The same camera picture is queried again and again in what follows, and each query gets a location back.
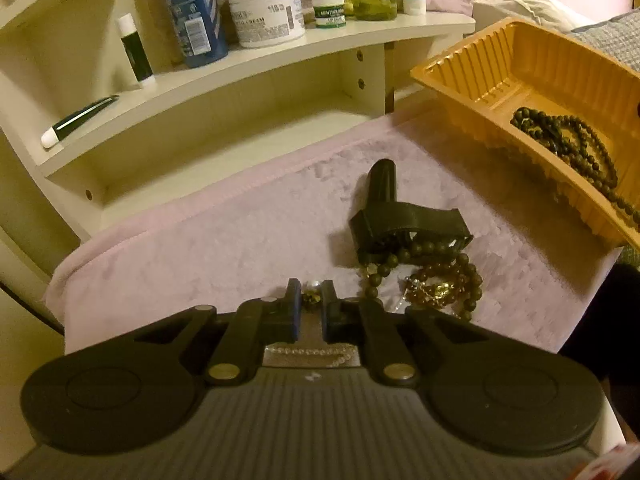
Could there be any white lip balm stick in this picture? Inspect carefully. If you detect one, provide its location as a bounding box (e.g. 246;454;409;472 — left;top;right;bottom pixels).
116;14;156;88

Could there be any grey woven pillow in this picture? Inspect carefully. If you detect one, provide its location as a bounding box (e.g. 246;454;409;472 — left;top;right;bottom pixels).
570;7;640;73

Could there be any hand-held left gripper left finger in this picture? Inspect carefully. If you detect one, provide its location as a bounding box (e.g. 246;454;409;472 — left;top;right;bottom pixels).
132;277;303;387

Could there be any pink fluffy blanket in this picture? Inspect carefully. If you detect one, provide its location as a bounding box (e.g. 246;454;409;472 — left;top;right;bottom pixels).
42;112;623;361

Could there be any blue plastic bottle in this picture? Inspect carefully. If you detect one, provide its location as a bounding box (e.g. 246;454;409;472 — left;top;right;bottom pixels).
159;0;229;68

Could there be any cream wooden shelf unit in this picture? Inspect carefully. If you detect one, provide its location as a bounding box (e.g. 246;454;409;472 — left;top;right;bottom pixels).
0;0;477;291

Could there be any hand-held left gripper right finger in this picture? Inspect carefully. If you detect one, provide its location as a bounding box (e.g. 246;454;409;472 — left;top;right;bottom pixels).
320;279;493;388

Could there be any brown wooden bead necklace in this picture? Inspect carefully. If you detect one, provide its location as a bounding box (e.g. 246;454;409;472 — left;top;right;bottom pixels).
510;106;640;231
359;240;484;322

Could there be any black tube with white cap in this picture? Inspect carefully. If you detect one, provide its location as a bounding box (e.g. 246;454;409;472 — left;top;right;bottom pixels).
41;95;120;149

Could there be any white pillow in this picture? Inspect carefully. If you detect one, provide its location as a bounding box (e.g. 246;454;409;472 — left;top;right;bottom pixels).
472;0;596;36

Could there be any white pearl necklace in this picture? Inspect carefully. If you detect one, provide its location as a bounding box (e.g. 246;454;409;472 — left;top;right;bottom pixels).
264;281;354;369

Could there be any gold brooch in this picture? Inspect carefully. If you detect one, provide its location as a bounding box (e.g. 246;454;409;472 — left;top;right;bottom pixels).
402;272;453;311

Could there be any white cream jar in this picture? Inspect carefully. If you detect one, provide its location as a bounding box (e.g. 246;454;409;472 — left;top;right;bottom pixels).
227;0;306;49

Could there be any small green and white jar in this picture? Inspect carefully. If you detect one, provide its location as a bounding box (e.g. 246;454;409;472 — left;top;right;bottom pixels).
311;0;347;30

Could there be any yellow plastic tray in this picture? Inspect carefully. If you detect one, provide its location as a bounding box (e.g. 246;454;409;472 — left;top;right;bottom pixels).
410;16;640;248

